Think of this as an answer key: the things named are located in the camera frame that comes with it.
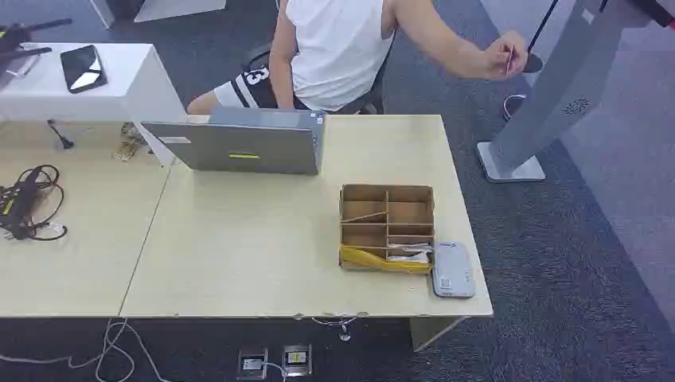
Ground pale grey card reader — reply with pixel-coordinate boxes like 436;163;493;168
431;241;477;299

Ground floor socket with yellow label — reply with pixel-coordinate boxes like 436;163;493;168
282;345;313;377

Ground floor socket with white plug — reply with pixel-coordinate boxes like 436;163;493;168
236;348;269;382

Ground wooden card box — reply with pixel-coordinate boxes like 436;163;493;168
338;183;437;275

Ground white cabinet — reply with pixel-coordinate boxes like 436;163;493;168
0;41;186;167

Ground black phone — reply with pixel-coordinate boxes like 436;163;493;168
59;45;108;95

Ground grey kiosk stand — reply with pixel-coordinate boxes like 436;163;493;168
477;0;655;184

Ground person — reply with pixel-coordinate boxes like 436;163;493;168
185;0;529;115

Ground white floor cable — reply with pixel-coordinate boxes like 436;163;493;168
0;318;170;382

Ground person's left hand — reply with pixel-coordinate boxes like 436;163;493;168
482;29;529;82

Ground white card stack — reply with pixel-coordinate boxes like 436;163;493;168
387;242;434;253
387;251;431;265

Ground grey laptop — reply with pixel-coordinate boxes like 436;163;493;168
141;107;326;177

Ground black stanchion post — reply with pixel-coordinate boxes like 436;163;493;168
521;0;560;74

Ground pale desk leg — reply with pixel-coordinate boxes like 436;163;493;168
410;316;468;353

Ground white panel furniture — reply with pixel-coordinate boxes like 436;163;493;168
89;0;228;29

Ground dark bar with red edge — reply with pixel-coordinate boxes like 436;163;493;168
630;0;675;30

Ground pile of gold cards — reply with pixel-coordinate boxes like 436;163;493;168
111;122;149;162

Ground wire hook under desk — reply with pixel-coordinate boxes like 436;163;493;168
312;315;360;343

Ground black power adapter with cables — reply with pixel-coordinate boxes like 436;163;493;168
0;164;68;243

